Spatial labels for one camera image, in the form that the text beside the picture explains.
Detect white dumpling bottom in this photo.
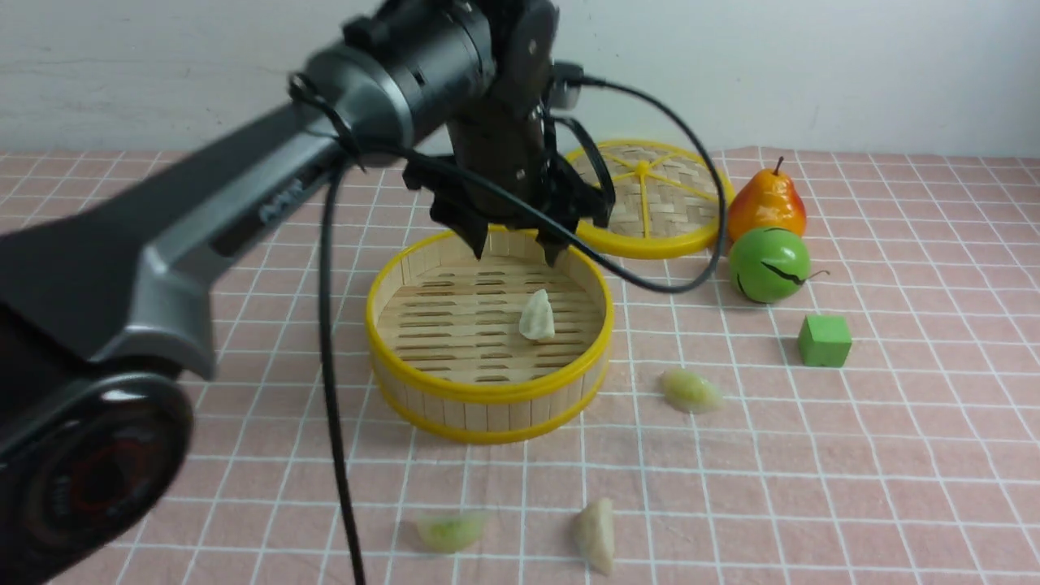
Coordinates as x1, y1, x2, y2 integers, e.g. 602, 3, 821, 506
573, 497, 616, 575

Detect greenish dumpling bottom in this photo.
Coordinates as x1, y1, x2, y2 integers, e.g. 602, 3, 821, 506
414, 510, 489, 554

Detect pink grid tablecloth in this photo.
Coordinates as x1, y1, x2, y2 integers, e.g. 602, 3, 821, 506
0, 147, 1040, 585

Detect greenish dumpling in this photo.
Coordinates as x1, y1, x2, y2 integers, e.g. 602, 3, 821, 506
660, 368, 725, 414
414, 510, 489, 554

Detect white dumpling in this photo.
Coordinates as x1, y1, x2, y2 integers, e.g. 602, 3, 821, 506
573, 497, 616, 575
518, 288, 556, 341

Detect bamboo steamer tray yellow rim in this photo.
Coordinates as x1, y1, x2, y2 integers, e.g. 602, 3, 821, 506
365, 228, 614, 444

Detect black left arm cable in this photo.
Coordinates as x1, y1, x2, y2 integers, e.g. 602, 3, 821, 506
288, 73, 728, 585

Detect green foam cube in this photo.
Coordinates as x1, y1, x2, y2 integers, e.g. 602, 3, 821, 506
796, 314, 853, 368

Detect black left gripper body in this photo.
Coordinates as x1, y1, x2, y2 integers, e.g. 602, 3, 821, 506
402, 102, 614, 229

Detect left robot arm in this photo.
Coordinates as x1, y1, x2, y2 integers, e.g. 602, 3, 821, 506
1, 1, 609, 584

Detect orange yellow toy pear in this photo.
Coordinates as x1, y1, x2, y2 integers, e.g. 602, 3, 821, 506
727, 156, 808, 243

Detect green toy apple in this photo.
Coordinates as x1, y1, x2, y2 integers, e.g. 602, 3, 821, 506
729, 227, 830, 305

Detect woven bamboo steamer lid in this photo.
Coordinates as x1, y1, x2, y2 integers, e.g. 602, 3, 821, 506
577, 139, 718, 260

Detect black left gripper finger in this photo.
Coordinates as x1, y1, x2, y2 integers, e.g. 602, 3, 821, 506
443, 207, 489, 260
536, 226, 577, 268

